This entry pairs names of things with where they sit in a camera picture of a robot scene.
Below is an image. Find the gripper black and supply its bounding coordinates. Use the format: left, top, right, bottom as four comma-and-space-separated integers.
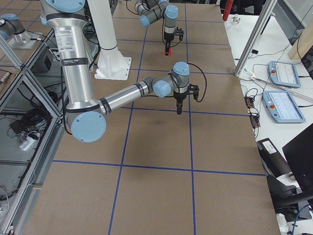
163, 34, 174, 55
173, 92, 187, 115

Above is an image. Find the red block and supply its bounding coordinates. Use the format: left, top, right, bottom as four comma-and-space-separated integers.
164, 47, 172, 56

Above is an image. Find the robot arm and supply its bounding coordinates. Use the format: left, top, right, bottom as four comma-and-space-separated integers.
41, 0, 191, 142
134, 0, 184, 56

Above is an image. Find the brown paper table cover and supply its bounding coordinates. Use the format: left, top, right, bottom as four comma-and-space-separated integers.
24, 2, 280, 235

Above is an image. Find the red cylinder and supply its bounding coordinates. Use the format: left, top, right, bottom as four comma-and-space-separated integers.
223, 0, 233, 21

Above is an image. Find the teach pendant near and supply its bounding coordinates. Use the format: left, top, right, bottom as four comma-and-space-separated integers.
262, 91, 306, 123

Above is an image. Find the teach pendant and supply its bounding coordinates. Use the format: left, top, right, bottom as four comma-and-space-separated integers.
268, 61, 301, 88
262, 91, 306, 123

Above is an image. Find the teach pendant far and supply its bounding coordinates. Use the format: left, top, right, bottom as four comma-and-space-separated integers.
268, 61, 301, 88

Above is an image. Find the black monitor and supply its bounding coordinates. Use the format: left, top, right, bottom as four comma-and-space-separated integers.
282, 124, 313, 190

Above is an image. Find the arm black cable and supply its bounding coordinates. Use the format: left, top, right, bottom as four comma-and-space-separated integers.
126, 0, 183, 48
187, 63, 208, 103

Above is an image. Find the white camera pillar base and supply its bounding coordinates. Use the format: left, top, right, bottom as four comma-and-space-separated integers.
88, 0, 132, 81

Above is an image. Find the aluminium frame post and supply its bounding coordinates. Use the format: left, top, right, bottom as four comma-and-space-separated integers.
233, 0, 277, 77

